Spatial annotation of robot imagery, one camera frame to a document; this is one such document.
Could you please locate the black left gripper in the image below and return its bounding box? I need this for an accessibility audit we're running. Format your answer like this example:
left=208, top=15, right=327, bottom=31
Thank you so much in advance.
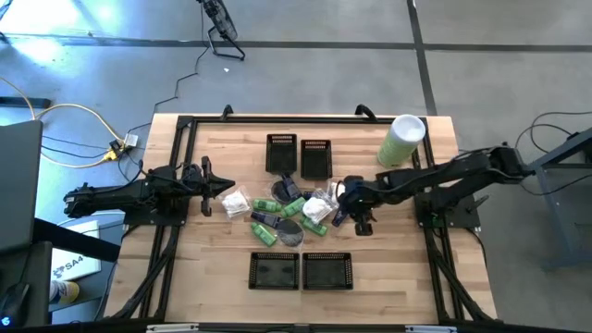
left=183, top=155, right=236, bottom=217

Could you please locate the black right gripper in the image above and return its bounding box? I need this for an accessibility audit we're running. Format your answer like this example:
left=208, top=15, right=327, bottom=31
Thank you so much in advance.
left=342, top=175, right=378, bottom=237

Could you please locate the green travel bottle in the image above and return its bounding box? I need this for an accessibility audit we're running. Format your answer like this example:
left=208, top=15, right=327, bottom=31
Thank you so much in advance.
left=299, top=215, right=329, bottom=238
left=250, top=221, right=279, bottom=248
left=252, top=198, right=284, bottom=215
left=280, top=196, right=308, bottom=219

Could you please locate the black slotted plastic basket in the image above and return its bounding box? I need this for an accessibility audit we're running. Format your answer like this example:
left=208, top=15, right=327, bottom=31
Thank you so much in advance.
left=248, top=251, right=301, bottom=291
left=300, top=139, right=334, bottom=181
left=265, top=133, right=299, bottom=176
left=302, top=252, right=354, bottom=291

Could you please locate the green paper cup stack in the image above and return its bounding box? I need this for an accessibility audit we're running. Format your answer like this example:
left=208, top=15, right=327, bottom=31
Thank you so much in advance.
left=376, top=113, right=427, bottom=169

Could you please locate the black side desk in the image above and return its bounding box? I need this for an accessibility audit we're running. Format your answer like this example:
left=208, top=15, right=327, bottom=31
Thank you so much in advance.
left=0, top=216, right=122, bottom=333

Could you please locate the black floor fan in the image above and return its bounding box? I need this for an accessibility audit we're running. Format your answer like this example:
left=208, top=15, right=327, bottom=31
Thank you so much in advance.
left=196, top=0, right=247, bottom=62

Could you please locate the white printed box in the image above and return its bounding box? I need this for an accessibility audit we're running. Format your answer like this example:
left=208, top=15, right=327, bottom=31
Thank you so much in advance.
left=49, top=219, right=103, bottom=282

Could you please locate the yellow white can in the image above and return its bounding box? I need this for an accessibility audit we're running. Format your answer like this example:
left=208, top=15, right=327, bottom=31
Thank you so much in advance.
left=48, top=278, right=81, bottom=305

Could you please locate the black floor bar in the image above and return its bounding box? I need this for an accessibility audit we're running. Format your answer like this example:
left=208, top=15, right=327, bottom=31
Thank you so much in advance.
left=0, top=96, right=52, bottom=110

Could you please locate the blue-grey metal table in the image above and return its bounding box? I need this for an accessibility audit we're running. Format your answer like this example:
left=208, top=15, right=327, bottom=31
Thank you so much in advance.
left=511, top=125, right=592, bottom=272

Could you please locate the black computer mouse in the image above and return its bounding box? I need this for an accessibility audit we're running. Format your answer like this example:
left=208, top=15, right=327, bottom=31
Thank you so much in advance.
left=0, top=281, right=31, bottom=328

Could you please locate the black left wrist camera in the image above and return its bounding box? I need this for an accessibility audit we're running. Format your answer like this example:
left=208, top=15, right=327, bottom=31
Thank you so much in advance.
left=180, top=162, right=204, bottom=189

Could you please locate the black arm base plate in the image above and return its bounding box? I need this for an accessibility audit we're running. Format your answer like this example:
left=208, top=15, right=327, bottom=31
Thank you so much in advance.
left=414, top=192, right=490, bottom=228
left=123, top=203, right=191, bottom=228

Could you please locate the black fan cable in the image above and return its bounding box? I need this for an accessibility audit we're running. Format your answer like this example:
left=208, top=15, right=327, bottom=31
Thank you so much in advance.
left=124, top=3, right=212, bottom=140

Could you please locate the white bracket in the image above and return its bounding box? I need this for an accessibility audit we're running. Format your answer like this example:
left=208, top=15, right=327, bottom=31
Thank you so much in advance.
left=404, top=324, right=458, bottom=333
left=145, top=323, right=200, bottom=333

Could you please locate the yellow floor cable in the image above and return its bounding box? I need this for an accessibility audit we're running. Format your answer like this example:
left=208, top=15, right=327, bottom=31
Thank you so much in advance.
left=0, top=75, right=127, bottom=170

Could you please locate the black floor cable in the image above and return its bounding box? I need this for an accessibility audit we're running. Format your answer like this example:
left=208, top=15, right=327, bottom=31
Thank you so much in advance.
left=512, top=109, right=592, bottom=198

